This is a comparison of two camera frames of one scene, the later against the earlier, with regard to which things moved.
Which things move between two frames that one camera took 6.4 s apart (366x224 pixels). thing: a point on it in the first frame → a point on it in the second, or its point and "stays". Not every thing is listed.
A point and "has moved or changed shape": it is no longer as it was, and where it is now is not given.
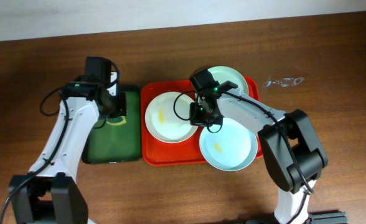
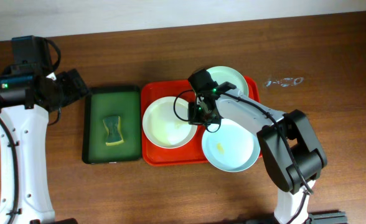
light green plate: (225, 73) stays
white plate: (167, 117) has moved or changed shape
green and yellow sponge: (116, 121) has moved or changed shape
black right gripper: (199, 119) stays
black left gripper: (119, 106) → (74, 86)
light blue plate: (232, 148) stays
